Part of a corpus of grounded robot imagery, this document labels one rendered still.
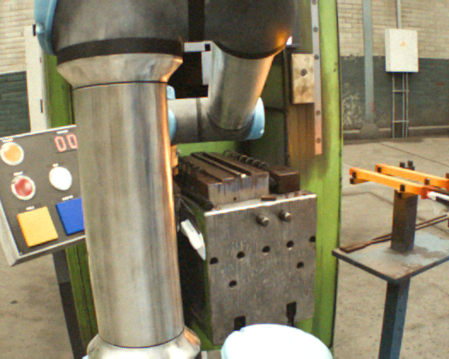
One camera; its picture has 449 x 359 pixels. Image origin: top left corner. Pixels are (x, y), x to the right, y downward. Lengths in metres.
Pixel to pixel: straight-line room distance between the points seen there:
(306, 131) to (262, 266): 0.51
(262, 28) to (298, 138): 1.25
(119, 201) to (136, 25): 0.15
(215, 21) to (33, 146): 0.79
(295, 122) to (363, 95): 6.66
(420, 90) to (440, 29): 1.26
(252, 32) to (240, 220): 1.00
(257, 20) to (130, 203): 0.19
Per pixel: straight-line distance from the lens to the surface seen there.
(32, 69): 6.73
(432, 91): 9.13
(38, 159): 1.13
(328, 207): 1.82
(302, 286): 1.59
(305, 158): 1.70
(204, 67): 1.35
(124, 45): 0.38
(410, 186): 1.40
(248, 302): 1.51
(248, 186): 1.44
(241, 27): 0.42
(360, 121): 8.31
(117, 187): 0.40
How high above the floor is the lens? 1.32
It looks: 14 degrees down
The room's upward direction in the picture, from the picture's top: 2 degrees counter-clockwise
